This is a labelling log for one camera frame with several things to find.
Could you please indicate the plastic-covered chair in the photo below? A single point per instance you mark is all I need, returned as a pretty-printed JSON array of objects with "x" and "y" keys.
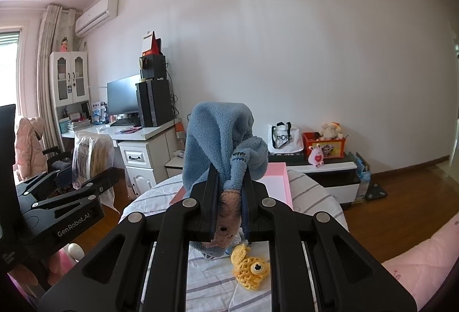
[{"x": 91, "y": 161}]

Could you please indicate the red toy box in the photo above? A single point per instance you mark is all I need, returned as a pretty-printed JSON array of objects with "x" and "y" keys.
[{"x": 331, "y": 148}]

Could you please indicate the pink jacket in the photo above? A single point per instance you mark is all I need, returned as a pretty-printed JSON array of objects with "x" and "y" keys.
[{"x": 30, "y": 147}]

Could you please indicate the black and white low cabinet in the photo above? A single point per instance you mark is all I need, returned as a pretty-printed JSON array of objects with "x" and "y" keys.
[{"x": 333, "y": 179}]

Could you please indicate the yellow crochet scrunchie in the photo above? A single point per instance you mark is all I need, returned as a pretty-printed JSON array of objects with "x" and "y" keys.
[{"x": 251, "y": 269}]

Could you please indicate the red and white calendar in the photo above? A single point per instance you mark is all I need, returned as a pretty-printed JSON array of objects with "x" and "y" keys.
[{"x": 149, "y": 43}]

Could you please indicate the black box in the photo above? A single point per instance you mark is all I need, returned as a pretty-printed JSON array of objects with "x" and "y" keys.
[{"x": 154, "y": 66}]

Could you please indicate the pink heart plush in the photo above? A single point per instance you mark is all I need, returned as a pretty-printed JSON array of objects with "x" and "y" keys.
[{"x": 316, "y": 157}]

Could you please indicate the stack of books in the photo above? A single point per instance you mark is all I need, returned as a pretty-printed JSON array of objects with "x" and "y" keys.
[{"x": 79, "y": 124}]

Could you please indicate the small doll figure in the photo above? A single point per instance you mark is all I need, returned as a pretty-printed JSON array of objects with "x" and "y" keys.
[{"x": 65, "y": 44}]

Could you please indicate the blue cardboard boxes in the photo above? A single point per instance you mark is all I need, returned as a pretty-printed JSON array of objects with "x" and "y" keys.
[{"x": 363, "y": 175}]

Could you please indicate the bottles on desk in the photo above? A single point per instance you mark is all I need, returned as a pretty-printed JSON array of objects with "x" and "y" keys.
[{"x": 98, "y": 114}]

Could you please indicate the white air conditioner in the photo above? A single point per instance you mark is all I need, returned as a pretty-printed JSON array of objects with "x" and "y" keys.
[{"x": 95, "y": 17}]

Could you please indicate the white side table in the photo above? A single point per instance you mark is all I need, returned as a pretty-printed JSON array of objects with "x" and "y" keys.
[{"x": 175, "y": 164}]

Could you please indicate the pink box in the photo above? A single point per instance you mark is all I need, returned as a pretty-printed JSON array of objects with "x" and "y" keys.
[{"x": 278, "y": 179}]

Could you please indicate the black computer tower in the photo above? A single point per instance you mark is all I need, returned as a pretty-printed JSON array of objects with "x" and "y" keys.
[{"x": 154, "y": 104}]

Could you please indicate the black computer monitor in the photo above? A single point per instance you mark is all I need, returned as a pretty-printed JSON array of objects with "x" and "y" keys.
[{"x": 122, "y": 96}]

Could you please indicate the pink plush toy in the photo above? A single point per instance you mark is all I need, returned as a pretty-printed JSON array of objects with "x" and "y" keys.
[{"x": 64, "y": 261}]

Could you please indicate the orange-capped bottle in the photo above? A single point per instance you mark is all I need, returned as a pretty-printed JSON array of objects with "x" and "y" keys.
[{"x": 180, "y": 130}]

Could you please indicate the white tote bag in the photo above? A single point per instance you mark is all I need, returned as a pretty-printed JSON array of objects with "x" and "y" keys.
[{"x": 285, "y": 139}]

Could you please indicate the white desk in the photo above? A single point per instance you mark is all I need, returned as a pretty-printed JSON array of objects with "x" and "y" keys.
[{"x": 143, "y": 154}]

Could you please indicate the black chair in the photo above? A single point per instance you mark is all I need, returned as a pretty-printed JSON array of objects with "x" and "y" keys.
[{"x": 57, "y": 165}]

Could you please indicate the window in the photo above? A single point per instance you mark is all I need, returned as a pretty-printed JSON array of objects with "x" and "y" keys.
[{"x": 9, "y": 64}]

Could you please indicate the pink quilt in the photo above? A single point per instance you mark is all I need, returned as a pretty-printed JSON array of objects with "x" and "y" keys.
[{"x": 423, "y": 254}]

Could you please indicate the beige plush animal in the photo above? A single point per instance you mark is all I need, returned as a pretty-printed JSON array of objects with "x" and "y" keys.
[{"x": 330, "y": 130}]

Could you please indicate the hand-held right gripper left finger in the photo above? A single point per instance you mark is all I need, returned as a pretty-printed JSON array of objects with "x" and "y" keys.
[{"x": 214, "y": 191}]

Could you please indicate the black bathroom scale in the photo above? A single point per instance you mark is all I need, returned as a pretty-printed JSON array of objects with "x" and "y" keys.
[{"x": 375, "y": 192}]

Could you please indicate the black keyboard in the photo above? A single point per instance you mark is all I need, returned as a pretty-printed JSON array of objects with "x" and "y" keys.
[{"x": 122, "y": 122}]

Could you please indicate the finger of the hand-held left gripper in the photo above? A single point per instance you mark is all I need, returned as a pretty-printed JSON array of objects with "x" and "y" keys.
[
  {"x": 102, "y": 180},
  {"x": 39, "y": 184}
]

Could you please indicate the white glass-door cabinet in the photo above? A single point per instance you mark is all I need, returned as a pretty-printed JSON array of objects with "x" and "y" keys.
[{"x": 68, "y": 78}]

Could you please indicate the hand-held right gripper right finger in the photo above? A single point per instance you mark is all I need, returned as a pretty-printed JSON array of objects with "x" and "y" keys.
[{"x": 245, "y": 204}]

